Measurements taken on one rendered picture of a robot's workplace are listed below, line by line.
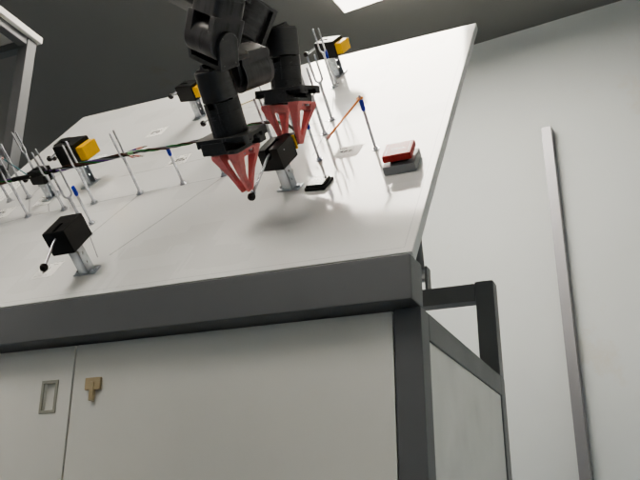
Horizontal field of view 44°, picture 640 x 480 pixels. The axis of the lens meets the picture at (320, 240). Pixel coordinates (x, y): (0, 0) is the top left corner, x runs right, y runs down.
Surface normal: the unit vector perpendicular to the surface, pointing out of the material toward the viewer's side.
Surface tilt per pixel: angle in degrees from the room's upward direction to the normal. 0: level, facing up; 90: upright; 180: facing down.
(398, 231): 51
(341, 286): 90
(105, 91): 180
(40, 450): 90
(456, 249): 90
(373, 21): 180
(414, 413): 90
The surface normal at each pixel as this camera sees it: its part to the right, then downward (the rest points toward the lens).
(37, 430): -0.40, -0.32
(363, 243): -0.31, -0.83
